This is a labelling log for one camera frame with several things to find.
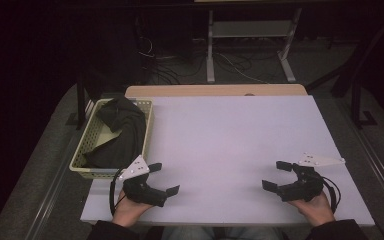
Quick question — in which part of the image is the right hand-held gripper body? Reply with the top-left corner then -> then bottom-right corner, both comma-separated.
277,152 -> 346,203

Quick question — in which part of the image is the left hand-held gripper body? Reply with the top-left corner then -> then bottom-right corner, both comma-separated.
118,154 -> 168,208

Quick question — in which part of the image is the person's left hand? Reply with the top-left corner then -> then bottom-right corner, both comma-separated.
112,189 -> 154,228

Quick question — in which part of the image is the person's right hand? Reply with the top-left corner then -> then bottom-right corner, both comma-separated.
288,192 -> 336,228

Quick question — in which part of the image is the dark cloth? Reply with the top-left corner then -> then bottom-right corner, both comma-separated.
83,96 -> 147,170

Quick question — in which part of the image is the beige plastic basket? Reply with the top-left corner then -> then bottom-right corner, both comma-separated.
68,97 -> 155,180

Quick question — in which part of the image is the black metal stand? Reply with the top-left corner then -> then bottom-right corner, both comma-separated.
65,73 -> 96,131
304,9 -> 384,130

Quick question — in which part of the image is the white metal stand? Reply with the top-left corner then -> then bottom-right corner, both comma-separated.
205,8 -> 303,84

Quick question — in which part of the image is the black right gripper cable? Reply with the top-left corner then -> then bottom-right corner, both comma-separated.
319,174 -> 342,215

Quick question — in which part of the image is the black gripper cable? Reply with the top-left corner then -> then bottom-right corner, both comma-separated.
319,174 -> 342,215
108,166 -> 128,217

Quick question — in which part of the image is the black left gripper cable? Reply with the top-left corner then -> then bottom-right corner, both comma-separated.
108,166 -> 128,217

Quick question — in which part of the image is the tangle of floor cables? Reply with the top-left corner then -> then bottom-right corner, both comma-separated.
136,34 -> 271,85

